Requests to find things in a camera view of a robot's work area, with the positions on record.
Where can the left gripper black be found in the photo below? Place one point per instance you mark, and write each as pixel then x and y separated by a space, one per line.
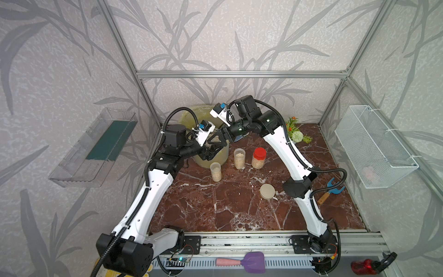
pixel 205 153

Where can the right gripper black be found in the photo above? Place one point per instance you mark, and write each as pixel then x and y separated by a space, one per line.
pixel 220 143

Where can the clear oatmeal jar small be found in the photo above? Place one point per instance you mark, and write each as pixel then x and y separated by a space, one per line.
pixel 216 171

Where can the beige jar lid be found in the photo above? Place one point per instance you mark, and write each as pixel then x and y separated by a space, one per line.
pixel 267 191

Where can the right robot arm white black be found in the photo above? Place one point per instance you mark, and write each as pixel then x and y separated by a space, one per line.
pixel 259 117

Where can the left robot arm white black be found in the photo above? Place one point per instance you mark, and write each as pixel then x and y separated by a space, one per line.
pixel 129 249

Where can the open clear oatmeal jar tall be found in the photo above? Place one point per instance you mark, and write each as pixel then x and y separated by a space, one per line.
pixel 239 158

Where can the red lid oatmeal jar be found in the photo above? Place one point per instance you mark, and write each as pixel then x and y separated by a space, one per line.
pixel 258 159

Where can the white pot artificial flowers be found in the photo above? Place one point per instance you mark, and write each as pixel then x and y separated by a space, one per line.
pixel 294 132

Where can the green circuit board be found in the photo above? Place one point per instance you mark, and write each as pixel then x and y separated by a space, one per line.
pixel 179 261

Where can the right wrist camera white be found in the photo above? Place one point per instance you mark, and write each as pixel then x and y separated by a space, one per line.
pixel 220 111

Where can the clear plastic wall shelf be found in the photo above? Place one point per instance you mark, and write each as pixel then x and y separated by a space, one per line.
pixel 91 159

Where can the purple scoop pink handle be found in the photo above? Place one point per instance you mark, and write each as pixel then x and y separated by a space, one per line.
pixel 253 262

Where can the white wire wall basket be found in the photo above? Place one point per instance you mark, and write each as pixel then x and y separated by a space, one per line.
pixel 378 156

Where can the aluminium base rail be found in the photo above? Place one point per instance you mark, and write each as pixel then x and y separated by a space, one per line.
pixel 285 244

